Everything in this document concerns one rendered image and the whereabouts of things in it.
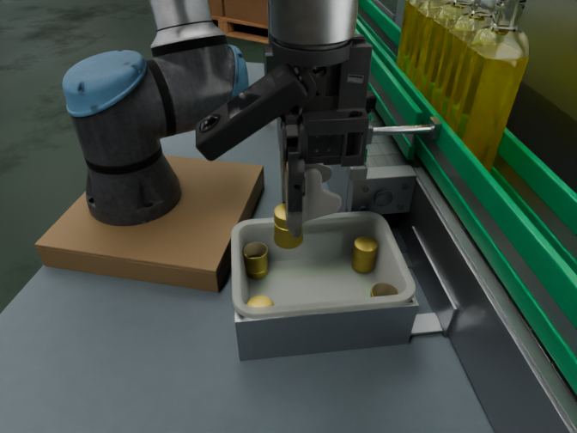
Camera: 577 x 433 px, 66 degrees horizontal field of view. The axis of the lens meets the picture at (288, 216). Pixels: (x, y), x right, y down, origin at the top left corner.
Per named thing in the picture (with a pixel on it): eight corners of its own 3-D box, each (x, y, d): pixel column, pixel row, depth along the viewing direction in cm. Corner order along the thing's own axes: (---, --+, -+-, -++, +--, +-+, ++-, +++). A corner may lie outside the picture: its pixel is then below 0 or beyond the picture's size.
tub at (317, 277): (410, 343, 57) (423, 298, 52) (237, 360, 55) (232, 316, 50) (374, 251, 71) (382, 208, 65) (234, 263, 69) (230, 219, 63)
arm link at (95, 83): (75, 140, 71) (46, 55, 62) (156, 120, 76) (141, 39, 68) (91, 175, 63) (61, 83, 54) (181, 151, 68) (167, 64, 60)
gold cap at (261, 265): (272, 249, 63) (273, 271, 65) (255, 238, 64) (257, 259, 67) (254, 262, 61) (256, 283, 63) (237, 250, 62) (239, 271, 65)
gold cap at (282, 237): (275, 250, 52) (274, 221, 49) (272, 230, 55) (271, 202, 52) (305, 248, 52) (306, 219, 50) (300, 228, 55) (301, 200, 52)
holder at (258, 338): (448, 339, 58) (463, 301, 53) (239, 361, 56) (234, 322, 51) (406, 251, 72) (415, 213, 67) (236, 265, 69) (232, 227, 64)
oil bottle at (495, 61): (487, 188, 63) (541, 32, 49) (449, 191, 62) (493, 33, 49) (469, 167, 67) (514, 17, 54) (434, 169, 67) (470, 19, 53)
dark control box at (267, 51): (294, 84, 125) (294, 54, 119) (266, 86, 124) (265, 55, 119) (290, 73, 131) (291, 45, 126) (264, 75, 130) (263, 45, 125)
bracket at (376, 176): (410, 215, 68) (419, 177, 64) (350, 219, 68) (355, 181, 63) (403, 201, 71) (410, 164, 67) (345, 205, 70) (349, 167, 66)
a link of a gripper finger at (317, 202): (342, 247, 48) (346, 170, 44) (288, 251, 48) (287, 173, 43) (337, 232, 51) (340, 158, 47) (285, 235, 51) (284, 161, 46)
